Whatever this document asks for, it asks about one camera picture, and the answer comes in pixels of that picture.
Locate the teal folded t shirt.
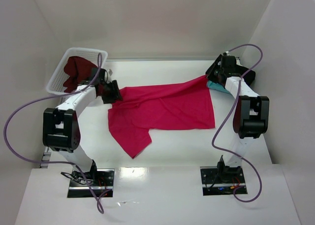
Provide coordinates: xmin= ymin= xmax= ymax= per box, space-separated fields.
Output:
xmin=207 ymin=81 xmax=230 ymax=94

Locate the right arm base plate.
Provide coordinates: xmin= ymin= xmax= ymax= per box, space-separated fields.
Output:
xmin=200 ymin=167 xmax=248 ymax=196

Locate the pink t shirt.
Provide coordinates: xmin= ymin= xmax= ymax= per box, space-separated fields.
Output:
xmin=108 ymin=75 xmax=216 ymax=159

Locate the dark red t shirt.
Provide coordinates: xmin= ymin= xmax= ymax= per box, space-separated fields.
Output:
xmin=63 ymin=56 xmax=97 ymax=93

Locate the white plastic basket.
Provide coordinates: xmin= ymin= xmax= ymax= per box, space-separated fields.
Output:
xmin=46 ymin=47 xmax=108 ymax=95

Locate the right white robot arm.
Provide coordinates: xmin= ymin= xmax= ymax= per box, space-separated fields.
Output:
xmin=206 ymin=53 xmax=269 ymax=183

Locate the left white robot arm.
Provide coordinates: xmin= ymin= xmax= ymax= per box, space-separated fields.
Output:
xmin=43 ymin=67 xmax=122 ymax=185

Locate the black folded t shirt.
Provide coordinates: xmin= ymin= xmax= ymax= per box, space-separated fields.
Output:
xmin=236 ymin=65 xmax=256 ymax=86

